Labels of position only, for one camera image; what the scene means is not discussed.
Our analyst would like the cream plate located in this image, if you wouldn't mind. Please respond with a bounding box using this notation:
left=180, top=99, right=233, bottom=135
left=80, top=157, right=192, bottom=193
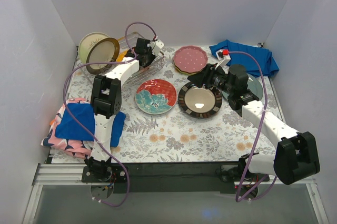
left=77, top=32, right=109, bottom=64

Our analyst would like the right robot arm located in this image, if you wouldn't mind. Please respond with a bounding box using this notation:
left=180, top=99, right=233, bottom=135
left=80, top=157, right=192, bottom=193
left=188, top=64, right=321, bottom=185

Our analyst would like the blue folded towel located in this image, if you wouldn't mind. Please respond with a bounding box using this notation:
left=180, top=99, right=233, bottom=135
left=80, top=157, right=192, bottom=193
left=55, top=102, right=126, bottom=147

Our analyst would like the brown rim beige plate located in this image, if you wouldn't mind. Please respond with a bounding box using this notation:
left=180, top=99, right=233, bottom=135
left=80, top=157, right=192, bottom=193
left=86, top=37, right=120, bottom=75

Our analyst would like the blue cloth at back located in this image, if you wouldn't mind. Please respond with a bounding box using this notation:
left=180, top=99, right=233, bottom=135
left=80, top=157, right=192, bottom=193
left=209, top=39, right=280, bottom=78

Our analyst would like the yellow polka dot plate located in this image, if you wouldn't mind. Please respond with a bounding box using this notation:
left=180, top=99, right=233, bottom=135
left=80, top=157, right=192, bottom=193
left=116, top=37, right=130, bottom=62

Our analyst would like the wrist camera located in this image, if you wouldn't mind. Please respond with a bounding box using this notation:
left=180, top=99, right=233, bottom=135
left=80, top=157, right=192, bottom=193
left=216, top=49, right=231, bottom=68
left=150, top=39, right=164, bottom=56

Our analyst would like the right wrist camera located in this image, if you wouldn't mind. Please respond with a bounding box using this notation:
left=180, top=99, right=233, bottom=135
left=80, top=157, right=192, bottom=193
left=216, top=49, right=231, bottom=68

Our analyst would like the wire dish rack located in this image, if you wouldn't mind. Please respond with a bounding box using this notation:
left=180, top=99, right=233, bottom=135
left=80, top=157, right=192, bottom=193
left=75, top=32, right=164, bottom=86

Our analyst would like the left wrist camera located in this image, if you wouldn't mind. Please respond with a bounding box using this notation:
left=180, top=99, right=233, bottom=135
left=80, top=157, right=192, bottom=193
left=150, top=39, right=164, bottom=56

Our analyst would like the grey-blue plate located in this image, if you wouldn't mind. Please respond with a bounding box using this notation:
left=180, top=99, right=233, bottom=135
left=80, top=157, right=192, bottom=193
left=220, top=73, right=264, bottom=100

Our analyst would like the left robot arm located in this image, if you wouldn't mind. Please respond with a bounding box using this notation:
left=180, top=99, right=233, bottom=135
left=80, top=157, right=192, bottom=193
left=85, top=37, right=164, bottom=182

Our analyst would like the red blue floral plate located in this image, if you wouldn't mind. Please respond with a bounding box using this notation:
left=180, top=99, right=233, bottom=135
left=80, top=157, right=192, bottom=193
left=135, top=78, right=177, bottom=115

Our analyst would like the green polka dot plate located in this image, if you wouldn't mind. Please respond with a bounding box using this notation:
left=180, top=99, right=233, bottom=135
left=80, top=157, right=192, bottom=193
left=174, top=64, right=203, bottom=75

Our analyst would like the floral tablecloth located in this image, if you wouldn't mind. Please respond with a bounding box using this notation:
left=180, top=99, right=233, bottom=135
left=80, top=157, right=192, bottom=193
left=51, top=46, right=295, bottom=164

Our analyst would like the black checkered rim plate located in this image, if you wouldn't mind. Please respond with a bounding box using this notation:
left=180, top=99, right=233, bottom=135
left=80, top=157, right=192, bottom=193
left=177, top=82, right=223, bottom=119

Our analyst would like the pink polka dot plate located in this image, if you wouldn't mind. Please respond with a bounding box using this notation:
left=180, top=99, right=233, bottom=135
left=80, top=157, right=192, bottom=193
left=173, top=46, right=208, bottom=68

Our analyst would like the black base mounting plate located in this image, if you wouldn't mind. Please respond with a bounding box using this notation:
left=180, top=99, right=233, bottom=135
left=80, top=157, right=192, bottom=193
left=81, top=161, right=269, bottom=195

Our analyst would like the pink patterned cloth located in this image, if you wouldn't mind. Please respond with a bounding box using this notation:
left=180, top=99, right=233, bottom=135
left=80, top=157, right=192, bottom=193
left=41, top=98, right=93, bottom=159

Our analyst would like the aluminium frame rail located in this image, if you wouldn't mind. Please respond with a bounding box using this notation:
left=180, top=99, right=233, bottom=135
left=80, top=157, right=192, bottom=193
left=24, top=164, right=329, bottom=223

